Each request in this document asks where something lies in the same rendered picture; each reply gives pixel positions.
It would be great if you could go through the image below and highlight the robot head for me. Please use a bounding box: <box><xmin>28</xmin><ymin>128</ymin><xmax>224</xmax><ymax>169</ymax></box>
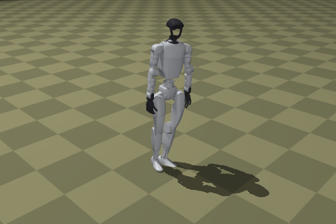
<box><xmin>166</xmin><ymin>18</ymin><xmax>184</xmax><ymax>44</ymax></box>

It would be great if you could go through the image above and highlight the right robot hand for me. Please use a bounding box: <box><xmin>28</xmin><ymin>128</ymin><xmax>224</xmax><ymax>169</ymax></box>
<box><xmin>146</xmin><ymin>93</ymin><xmax>157</xmax><ymax>114</ymax></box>

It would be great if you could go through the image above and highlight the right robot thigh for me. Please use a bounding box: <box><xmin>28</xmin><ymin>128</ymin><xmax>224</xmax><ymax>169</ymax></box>
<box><xmin>153</xmin><ymin>92</ymin><xmax>166</xmax><ymax>136</ymax></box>

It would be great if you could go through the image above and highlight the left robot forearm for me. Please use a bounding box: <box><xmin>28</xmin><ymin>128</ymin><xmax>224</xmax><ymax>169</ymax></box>
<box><xmin>184</xmin><ymin>72</ymin><xmax>193</xmax><ymax>92</ymax></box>

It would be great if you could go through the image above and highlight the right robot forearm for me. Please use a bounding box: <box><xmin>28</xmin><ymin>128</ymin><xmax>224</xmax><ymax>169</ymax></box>
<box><xmin>146</xmin><ymin>69</ymin><xmax>156</xmax><ymax>98</ymax></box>

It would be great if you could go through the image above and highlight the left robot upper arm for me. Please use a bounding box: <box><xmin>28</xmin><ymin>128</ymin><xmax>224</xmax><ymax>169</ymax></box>
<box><xmin>184</xmin><ymin>43</ymin><xmax>194</xmax><ymax>74</ymax></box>

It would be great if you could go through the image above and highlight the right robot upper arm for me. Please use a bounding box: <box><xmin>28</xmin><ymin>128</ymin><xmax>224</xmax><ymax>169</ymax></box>
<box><xmin>149</xmin><ymin>44</ymin><xmax>164</xmax><ymax>77</ymax></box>

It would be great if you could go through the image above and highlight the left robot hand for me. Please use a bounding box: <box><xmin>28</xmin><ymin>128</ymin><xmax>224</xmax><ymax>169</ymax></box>
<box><xmin>184</xmin><ymin>87</ymin><xmax>191</xmax><ymax>108</ymax></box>

